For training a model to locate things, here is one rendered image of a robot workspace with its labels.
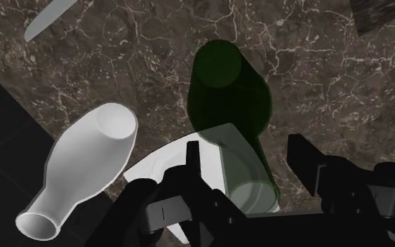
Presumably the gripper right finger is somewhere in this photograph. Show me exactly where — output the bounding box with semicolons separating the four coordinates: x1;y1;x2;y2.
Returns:
286;133;395;247

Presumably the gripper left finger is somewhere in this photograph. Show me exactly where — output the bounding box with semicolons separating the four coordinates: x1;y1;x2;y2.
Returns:
83;140;249;247

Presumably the white plate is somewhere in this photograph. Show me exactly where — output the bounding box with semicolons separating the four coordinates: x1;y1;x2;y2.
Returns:
123;122;282;245

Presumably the white vase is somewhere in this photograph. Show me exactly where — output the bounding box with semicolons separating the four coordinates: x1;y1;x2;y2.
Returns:
15;102;139;241

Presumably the dark green glass bottle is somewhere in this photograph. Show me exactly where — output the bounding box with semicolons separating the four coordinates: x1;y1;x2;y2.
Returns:
187;39;282;213

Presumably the dark robot stand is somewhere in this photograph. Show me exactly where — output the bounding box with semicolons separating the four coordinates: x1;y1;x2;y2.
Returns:
349;0;395;38

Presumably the grey knife blade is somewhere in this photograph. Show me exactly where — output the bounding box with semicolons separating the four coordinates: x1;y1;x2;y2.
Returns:
24;0;79;43

